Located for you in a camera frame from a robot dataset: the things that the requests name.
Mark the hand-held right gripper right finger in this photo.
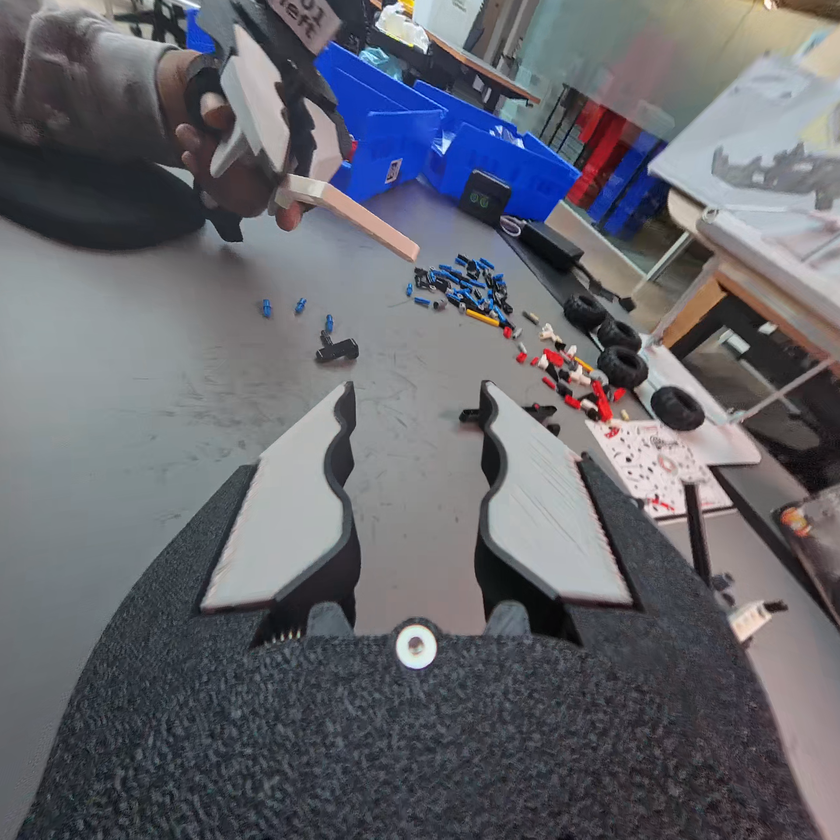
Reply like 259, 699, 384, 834
472, 379, 635, 621

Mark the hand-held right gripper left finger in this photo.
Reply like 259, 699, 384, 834
199, 381, 363, 621

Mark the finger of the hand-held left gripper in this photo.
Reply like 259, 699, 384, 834
268, 172, 421, 262

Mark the pile of blue black pieces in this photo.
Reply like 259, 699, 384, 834
406, 252, 516, 339

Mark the black toy connector piece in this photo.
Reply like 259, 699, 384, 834
315, 330, 361, 364

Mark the person's left forearm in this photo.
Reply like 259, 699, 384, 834
0, 0, 188, 168

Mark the person's left hand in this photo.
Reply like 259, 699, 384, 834
157, 49, 308, 233

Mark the blue bin with tag sticker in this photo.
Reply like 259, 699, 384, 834
315, 41, 447, 201

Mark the white sticker sheet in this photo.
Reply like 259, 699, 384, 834
584, 420, 735, 524

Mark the black device with green lights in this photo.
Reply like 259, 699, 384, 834
457, 168, 513, 221

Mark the partly built toy car chassis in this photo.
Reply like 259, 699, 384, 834
459, 402, 788, 647

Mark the pile of red white pieces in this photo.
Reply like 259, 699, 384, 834
512, 311, 631, 424

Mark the plain blue bin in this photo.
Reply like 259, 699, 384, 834
420, 82, 581, 223

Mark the black toy tyre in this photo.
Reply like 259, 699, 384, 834
651, 386, 706, 432
596, 318, 643, 353
563, 293, 608, 332
597, 346, 649, 389

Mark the black power adapter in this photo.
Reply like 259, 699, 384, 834
518, 220, 585, 273

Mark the wood edged side table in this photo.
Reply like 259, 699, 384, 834
427, 29, 542, 109

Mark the black rubber mat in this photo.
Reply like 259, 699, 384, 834
499, 223, 631, 309

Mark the white storage box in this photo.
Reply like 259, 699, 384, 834
412, 0, 487, 35

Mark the stack of red crates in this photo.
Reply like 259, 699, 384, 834
567, 98, 657, 211

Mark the toy set cardboard box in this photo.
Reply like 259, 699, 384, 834
771, 489, 840, 624

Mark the stack of blue crates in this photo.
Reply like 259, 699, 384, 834
587, 131, 665, 237

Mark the open building instruction booklet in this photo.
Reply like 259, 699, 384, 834
650, 56, 840, 273

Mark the black adapter cable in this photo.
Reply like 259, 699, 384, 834
571, 259, 637, 312

